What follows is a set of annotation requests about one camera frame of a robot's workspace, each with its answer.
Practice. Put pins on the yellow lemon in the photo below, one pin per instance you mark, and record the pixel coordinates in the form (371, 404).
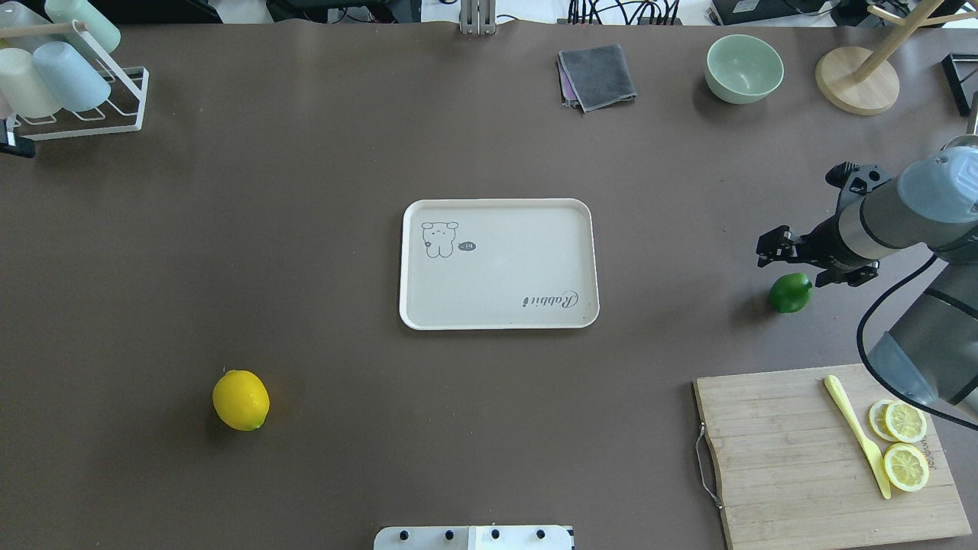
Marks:
(240, 400)

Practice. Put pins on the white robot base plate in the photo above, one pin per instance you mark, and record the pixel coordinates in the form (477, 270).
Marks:
(476, 537)

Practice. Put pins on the yellow plastic knife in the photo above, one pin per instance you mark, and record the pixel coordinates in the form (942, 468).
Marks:
(870, 449)

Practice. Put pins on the cream rabbit print tray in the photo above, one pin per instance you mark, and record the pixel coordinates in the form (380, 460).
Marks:
(479, 264)

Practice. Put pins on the bamboo cutting board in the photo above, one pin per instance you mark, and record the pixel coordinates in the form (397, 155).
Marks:
(791, 474)

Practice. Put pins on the upper lemon slice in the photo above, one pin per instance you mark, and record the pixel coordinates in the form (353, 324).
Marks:
(904, 422)

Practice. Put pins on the lower lemon slice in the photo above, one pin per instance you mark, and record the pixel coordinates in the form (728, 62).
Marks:
(906, 467)

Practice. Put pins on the mint green cup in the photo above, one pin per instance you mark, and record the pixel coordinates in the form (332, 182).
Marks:
(97, 24)

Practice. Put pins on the light blue cup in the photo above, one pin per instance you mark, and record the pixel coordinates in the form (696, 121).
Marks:
(73, 81)

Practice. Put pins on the grey folded cloth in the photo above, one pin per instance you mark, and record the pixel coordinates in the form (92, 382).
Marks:
(594, 78)

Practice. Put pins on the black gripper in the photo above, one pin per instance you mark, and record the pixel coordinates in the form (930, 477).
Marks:
(821, 239)

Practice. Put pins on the pale cream cup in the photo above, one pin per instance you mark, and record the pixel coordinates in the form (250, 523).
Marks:
(23, 87)

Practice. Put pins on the white wire cup rack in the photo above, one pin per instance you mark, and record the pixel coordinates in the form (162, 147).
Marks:
(124, 110)

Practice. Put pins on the wooden mug tree stand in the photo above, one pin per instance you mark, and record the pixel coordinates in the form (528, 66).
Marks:
(861, 81)

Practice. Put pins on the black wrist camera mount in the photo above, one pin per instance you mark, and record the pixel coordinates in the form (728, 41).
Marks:
(855, 182)

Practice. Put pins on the mint green bowl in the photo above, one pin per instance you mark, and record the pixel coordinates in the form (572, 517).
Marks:
(743, 69)

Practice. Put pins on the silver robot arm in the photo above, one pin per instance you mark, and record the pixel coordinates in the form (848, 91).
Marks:
(928, 358)

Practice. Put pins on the hidden back lemon slice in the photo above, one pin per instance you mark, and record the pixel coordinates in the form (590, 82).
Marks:
(876, 416)

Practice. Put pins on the black glass rack tray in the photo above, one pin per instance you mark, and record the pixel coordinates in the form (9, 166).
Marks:
(960, 70)

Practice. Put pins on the green lime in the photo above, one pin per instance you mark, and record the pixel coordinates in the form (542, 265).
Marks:
(790, 293)

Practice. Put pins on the aluminium frame post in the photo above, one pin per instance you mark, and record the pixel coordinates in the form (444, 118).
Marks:
(478, 17)

